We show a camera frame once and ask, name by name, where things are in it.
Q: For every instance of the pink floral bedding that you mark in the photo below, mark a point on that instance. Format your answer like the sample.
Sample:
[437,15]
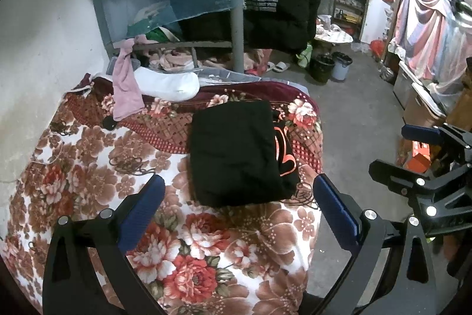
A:
[173,60]

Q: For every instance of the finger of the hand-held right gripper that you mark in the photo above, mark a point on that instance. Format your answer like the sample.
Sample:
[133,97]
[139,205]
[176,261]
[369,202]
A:
[420,133]
[394,174]

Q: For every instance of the orange box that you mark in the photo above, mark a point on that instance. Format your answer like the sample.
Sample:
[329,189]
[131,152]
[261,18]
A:
[418,156]

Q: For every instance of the white slipper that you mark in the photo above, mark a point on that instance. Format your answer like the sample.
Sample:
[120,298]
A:
[270,66]
[282,66]

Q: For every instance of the brown floral blanket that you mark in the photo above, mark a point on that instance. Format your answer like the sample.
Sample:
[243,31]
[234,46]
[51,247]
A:
[92,152]

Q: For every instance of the green cloth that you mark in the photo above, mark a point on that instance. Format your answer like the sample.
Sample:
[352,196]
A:
[162,33]

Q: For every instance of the grey metal bed frame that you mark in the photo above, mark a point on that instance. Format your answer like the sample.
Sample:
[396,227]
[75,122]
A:
[238,42]

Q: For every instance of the pink and white curtain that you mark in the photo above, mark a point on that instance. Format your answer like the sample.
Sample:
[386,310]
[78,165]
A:
[424,31]

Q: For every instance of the green bag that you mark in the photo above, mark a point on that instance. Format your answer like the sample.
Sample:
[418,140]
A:
[305,56]

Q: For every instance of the round table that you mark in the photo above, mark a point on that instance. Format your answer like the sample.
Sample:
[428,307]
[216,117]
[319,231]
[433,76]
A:
[333,36]

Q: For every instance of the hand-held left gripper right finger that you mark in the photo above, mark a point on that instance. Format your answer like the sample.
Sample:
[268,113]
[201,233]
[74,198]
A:
[332,204]

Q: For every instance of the pink cloth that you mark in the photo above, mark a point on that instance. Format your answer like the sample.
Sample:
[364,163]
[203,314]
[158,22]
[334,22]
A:
[125,90]

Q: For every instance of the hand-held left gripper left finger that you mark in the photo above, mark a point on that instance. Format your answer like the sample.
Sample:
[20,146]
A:
[147,204]

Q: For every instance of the small black device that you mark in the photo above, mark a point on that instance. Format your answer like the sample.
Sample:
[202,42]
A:
[109,123]

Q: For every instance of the grey bedsheet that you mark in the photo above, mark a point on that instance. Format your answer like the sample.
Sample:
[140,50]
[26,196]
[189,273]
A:
[236,77]

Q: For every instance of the black hoodie with orange print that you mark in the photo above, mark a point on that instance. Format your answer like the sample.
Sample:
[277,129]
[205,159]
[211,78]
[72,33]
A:
[232,152]

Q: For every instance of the white pillow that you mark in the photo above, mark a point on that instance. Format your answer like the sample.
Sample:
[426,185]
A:
[166,84]

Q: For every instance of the black bin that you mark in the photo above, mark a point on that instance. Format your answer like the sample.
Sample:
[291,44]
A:
[321,69]

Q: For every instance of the white bin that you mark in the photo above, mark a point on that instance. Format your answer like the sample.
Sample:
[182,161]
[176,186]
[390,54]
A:
[342,67]

